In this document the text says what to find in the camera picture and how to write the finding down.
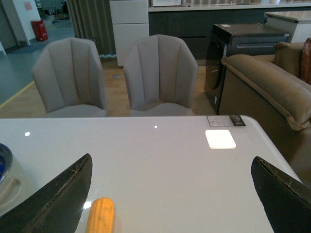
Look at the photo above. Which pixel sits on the left beige upholstered chair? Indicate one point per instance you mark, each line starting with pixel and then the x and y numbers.
pixel 70 80

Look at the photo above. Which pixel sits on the dark kitchen counter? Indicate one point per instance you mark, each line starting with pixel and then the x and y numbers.
pixel 194 22

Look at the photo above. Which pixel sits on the yellow corn cob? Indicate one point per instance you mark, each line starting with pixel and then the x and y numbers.
pixel 101 216

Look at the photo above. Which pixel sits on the grey curtain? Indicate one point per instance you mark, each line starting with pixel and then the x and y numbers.
pixel 91 19

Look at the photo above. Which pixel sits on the black washing machine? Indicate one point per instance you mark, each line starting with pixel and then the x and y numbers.
pixel 231 39

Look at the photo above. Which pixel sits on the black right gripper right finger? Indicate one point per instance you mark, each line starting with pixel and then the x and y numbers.
pixel 286 201

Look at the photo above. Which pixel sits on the tan sofa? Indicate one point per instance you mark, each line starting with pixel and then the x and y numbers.
pixel 268 88

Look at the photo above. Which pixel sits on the white electric cooking pot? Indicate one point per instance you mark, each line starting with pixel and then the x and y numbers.
pixel 14 185

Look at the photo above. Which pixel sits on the white cabinet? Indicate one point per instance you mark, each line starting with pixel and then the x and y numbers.
pixel 130 22

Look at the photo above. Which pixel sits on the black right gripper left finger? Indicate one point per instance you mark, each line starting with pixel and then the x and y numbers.
pixel 56 207

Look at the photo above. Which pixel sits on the beige upholstered chair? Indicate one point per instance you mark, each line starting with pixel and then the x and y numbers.
pixel 160 73
pixel 70 80

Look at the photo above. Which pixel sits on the blue label sticker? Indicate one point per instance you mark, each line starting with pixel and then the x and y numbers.
pixel 229 120

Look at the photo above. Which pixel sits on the right beige upholstered chair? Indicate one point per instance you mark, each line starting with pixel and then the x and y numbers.
pixel 160 73

